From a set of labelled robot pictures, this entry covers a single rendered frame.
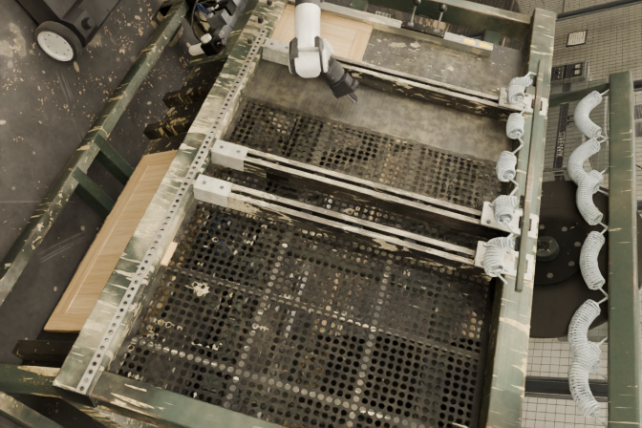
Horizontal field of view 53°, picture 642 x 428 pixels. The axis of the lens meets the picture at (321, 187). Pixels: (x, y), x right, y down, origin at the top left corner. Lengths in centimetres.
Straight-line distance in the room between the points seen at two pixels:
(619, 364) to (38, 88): 257
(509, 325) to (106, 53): 228
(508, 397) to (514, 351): 15
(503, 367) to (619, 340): 62
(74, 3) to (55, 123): 54
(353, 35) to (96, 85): 126
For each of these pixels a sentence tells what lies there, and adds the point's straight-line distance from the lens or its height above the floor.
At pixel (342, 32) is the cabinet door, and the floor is 113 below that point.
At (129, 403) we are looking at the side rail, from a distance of 200.
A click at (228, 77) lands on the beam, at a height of 85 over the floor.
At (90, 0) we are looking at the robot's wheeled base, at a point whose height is 19.
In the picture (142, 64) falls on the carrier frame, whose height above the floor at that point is 18.
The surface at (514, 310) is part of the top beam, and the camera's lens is 217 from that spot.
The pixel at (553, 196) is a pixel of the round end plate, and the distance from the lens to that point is 309.
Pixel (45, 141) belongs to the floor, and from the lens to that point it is 308.
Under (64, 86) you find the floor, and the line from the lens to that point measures 320.
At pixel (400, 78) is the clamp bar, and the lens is 272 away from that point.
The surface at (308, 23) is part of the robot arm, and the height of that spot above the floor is 135.
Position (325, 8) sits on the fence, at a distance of 305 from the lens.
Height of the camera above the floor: 246
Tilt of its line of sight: 31 degrees down
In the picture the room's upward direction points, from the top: 84 degrees clockwise
